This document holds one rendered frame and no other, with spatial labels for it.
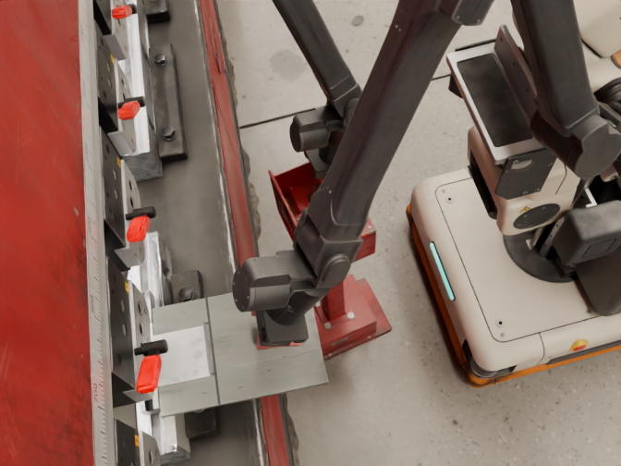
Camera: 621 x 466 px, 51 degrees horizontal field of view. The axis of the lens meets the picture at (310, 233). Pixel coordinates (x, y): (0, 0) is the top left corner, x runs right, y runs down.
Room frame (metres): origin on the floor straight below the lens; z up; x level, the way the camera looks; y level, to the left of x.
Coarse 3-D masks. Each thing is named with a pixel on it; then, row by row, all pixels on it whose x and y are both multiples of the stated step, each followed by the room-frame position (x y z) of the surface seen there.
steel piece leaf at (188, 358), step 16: (160, 336) 0.36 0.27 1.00; (176, 336) 0.36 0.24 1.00; (192, 336) 0.35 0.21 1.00; (176, 352) 0.33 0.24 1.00; (192, 352) 0.32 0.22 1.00; (208, 352) 0.32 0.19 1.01; (176, 368) 0.30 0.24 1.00; (192, 368) 0.30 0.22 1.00; (208, 368) 0.29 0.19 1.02; (160, 384) 0.28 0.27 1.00
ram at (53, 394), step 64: (0, 0) 0.52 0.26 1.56; (64, 0) 0.69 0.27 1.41; (0, 64) 0.44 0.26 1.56; (64, 64) 0.58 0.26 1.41; (0, 128) 0.37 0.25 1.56; (64, 128) 0.48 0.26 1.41; (0, 192) 0.31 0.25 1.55; (64, 192) 0.39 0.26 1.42; (0, 256) 0.25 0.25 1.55; (64, 256) 0.31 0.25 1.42; (0, 320) 0.20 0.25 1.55; (64, 320) 0.24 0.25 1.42; (0, 384) 0.15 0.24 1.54; (64, 384) 0.18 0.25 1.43; (0, 448) 0.10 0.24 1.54; (64, 448) 0.12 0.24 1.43
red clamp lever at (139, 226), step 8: (144, 208) 0.47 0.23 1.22; (152, 208) 0.47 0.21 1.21; (128, 216) 0.47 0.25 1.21; (136, 216) 0.46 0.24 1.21; (144, 216) 0.45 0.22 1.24; (152, 216) 0.46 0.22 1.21; (136, 224) 0.43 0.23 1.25; (144, 224) 0.43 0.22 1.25; (128, 232) 0.41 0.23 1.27; (136, 232) 0.41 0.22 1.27; (144, 232) 0.41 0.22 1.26; (128, 240) 0.40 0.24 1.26; (136, 240) 0.40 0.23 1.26
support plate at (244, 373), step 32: (160, 320) 0.39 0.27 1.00; (192, 320) 0.38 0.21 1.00; (224, 320) 0.37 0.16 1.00; (256, 320) 0.36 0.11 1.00; (224, 352) 0.32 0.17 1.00; (256, 352) 0.31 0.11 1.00; (288, 352) 0.30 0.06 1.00; (320, 352) 0.29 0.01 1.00; (192, 384) 0.27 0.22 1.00; (224, 384) 0.27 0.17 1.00; (256, 384) 0.26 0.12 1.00; (288, 384) 0.25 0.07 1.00; (320, 384) 0.24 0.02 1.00
